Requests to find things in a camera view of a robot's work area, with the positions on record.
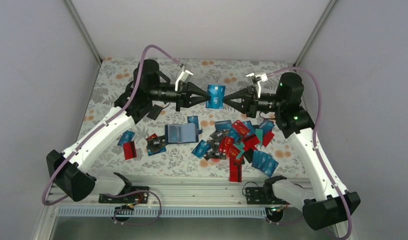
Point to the red card left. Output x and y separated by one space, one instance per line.
129 150

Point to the navy blue card holder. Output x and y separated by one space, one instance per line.
181 133

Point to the red vip card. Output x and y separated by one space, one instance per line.
232 152
241 129

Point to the black card upper left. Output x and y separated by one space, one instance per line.
155 112

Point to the aluminium rail frame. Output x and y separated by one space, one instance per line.
183 191

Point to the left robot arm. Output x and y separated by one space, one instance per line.
69 168

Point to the red card pile bottom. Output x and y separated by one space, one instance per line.
235 172

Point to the blue card pile centre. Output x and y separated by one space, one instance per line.
258 159

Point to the black visa card pile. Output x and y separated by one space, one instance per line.
214 153

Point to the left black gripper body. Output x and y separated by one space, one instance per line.
181 94

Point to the red card pile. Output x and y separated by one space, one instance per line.
251 141
235 172

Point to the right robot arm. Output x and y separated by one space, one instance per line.
330 202

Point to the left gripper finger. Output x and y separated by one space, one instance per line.
195 100
192 89

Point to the red card pile right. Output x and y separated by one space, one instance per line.
251 141

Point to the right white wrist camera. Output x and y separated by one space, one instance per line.
257 79

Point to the black visa card left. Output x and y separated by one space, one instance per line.
156 143

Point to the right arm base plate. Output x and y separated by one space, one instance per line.
256 196

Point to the teal card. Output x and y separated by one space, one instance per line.
259 134

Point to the lone blue credit card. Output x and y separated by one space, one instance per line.
194 119

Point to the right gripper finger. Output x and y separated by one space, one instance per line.
238 96
239 106

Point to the blue card under black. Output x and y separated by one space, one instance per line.
151 152

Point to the blue card pile right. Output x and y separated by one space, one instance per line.
269 166

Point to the blue card pile left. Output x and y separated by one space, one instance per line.
200 149

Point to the blue slotted cable duct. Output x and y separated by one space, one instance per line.
165 212

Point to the blue card pile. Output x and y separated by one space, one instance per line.
258 159
269 166
200 149

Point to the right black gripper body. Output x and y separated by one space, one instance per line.
252 102

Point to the blue UP card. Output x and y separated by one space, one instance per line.
216 96

